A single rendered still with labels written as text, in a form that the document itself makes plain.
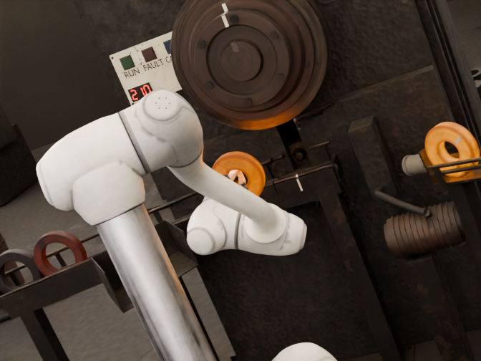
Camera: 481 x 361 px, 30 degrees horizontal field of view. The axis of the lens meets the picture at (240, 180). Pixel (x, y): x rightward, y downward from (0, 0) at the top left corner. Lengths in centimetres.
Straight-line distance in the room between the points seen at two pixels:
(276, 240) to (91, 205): 61
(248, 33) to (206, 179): 74
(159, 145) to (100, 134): 11
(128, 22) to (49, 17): 677
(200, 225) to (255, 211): 18
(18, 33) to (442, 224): 768
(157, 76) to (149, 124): 125
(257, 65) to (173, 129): 94
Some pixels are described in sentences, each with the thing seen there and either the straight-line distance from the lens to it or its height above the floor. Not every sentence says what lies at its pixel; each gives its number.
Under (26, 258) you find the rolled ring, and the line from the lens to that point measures 320.
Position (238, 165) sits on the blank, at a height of 87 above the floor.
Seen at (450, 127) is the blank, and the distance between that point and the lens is 245.
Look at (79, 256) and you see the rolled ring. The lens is 311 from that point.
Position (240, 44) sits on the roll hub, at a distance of 257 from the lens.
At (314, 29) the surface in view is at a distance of 261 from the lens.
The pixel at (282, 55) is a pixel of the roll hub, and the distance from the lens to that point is 256.
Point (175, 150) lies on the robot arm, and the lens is 172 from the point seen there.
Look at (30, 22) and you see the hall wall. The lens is 977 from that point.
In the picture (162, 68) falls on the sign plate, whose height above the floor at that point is 114.
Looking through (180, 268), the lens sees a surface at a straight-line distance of 273.
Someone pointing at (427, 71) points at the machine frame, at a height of 87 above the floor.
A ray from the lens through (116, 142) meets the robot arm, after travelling 168.
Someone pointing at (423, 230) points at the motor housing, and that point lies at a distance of 261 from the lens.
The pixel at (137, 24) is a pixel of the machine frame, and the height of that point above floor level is 130.
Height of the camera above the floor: 150
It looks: 16 degrees down
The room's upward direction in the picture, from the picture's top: 23 degrees counter-clockwise
